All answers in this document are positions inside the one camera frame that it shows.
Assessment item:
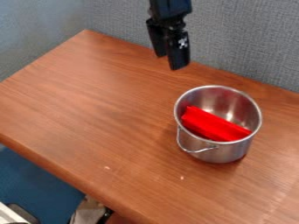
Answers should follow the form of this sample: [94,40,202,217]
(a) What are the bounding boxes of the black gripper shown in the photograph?
[146,0,193,70]

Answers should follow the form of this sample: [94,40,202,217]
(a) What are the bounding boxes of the stainless steel pot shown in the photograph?
[174,85,262,164]

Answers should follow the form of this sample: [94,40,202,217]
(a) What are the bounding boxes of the red plastic block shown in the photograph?
[182,106,253,142]

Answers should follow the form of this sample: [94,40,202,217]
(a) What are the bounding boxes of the white and black floor object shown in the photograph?
[0,202,42,224]

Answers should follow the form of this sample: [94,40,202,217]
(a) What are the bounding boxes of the grey table leg bracket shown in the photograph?
[70,195,114,224]

